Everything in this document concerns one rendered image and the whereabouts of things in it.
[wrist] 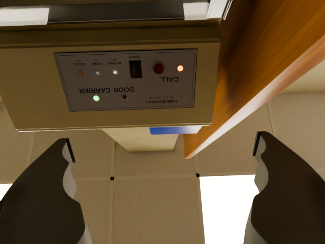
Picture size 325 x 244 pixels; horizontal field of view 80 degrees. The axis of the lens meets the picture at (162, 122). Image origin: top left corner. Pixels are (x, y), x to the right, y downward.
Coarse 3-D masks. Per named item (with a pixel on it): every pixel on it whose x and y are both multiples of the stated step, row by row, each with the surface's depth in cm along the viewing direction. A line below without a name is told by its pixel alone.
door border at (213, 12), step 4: (212, 0) 21; (216, 0) 21; (220, 0) 22; (224, 0) 22; (212, 4) 22; (216, 4) 22; (220, 4) 22; (224, 4) 22; (208, 8) 22; (212, 8) 22; (216, 8) 22; (220, 8) 22; (208, 12) 23; (212, 12) 23; (216, 12) 23; (220, 12) 23; (208, 16) 24; (212, 16) 24; (216, 16) 24; (220, 16) 24
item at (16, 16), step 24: (0, 0) 20; (24, 0) 21; (48, 0) 21; (72, 0) 21; (96, 0) 21; (120, 0) 21; (144, 0) 21; (168, 0) 21; (192, 0) 21; (0, 24) 24; (24, 24) 24; (48, 24) 24
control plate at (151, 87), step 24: (72, 72) 27; (120, 72) 27; (144, 72) 27; (168, 72) 27; (192, 72) 28; (72, 96) 29; (120, 96) 29; (144, 96) 29; (168, 96) 29; (192, 96) 29
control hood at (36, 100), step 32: (0, 32) 26; (32, 32) 26; (64, 32) 26; (96, 32) 26; (128, 32) 26; (160, 32) 26; (192, 32) 26; (0, 64) 26; (32, 64) 27; (32, 96) 29; (64, 96) 29; (32, 128) 31; (64, 128) 32; (96, 128) 32
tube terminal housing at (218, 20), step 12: (60, 24) 25; (72, 24) 26; (84, 24) 26; (96, 24) 26; (108, 24) 26; (120, 24) 26; (132, 24) 26; (144, 24) 26; (156, 24) 26; (168, 24) 26; (180, 24) 26; (192, 24) 26; (204, 24) 26; (216, 24) 27
